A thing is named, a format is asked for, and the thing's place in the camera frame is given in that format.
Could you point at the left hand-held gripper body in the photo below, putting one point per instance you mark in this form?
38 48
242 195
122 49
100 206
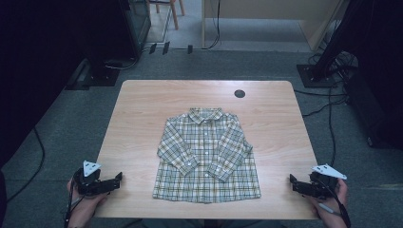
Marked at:
90 186

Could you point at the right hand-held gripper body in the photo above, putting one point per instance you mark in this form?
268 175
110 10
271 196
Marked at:
320 186

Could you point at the plaid button-up shirt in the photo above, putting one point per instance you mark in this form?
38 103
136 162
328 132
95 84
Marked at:
206 158

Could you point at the person's left hand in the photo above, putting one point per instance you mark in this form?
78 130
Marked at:
84 209

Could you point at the person's right hand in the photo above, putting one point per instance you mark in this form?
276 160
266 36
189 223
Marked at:
329 215

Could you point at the black equipment box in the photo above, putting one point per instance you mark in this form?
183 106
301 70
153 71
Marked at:
374 110

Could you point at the black flat stand base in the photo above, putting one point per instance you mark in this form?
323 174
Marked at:
98 77

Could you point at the black round table grommet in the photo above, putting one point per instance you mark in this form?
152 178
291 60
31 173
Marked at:
239 93

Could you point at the black square stand base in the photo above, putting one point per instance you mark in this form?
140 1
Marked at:
312 77

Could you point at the small black floor plug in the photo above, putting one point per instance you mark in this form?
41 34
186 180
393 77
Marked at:
152 48
166 47
189 49

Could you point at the dark curtain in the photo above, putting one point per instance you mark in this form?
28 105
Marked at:
31 63

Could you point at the black slanted stand pole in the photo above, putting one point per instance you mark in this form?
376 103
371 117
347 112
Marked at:
339 34

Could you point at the dark glass cabinet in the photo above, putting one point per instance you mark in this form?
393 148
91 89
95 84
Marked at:
136 25

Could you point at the wooden chair legs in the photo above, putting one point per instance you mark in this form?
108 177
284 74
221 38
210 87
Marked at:
175 14

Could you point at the light wooden desk panel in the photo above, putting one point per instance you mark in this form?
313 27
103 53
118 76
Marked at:
269 9

